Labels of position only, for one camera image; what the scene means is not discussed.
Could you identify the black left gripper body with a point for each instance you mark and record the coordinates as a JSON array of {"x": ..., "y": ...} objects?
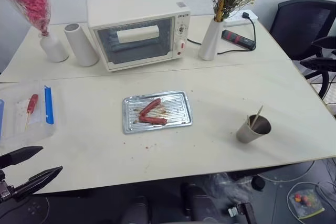
[{"x": 5, "y": 192}]

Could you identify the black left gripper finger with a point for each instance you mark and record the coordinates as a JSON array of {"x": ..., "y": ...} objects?
[
  {"x": 21, "y": 155},
  {"x": 36, "y": 182}
]

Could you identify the clear box with blue clips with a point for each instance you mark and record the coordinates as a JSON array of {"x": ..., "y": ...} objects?
[{"x": 39, "y": 132}]

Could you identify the red sausage on stick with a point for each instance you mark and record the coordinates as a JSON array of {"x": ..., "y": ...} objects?
[{"x": 32, "y": 102}]

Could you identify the white round bottle vase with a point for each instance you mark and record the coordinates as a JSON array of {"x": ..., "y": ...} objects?
[{"x": 53, "y": 49}]

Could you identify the white cylinder tube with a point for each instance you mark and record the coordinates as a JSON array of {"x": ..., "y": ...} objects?
[{"x": 81, "y": 48}]

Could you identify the silver ribbed metal tray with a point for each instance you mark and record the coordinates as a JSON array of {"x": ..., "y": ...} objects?
[{"x": 178, "y": 108}]

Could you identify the dark rounded shape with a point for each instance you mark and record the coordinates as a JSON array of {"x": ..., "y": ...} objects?
[{"x": 195, "y": 200}]

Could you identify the white toaster oven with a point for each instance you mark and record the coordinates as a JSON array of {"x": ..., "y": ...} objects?
[{"x": 131, "y": 3}]

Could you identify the crumpled clear plastic wrap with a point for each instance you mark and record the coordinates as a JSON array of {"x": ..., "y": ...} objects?
[{"x": 228, "y": 184}]

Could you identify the grey paper cup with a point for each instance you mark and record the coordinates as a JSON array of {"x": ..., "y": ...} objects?
[{"x": 246, "y": 134}]

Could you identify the white tall tapered vase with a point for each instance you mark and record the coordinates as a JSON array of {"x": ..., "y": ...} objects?
[{"x": 210, "y": 43}]

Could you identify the black round knob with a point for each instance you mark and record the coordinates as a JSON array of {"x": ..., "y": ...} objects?
[{"x": 258, "y": 183}]

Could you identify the black and red battery pack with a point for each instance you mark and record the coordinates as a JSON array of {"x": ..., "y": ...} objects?
[{"x": 236, "y": 37}]

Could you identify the white power strip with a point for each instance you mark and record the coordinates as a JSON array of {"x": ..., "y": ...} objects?
[{"x": 236, "y": 21}]

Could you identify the clear bag with colourful bits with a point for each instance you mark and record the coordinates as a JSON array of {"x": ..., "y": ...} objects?
[{"x": 304, "y": 200}]

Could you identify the black chair with armrests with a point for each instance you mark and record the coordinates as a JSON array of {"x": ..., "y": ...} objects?
[{"x": 315, "y": 64}]

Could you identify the black mesh office chair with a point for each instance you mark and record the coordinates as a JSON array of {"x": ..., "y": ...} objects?
[{"x": 296, "y": 24}]

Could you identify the black bracket with silver clip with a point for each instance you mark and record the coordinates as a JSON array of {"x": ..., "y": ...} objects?
[{"x": 246, "y": 212}]

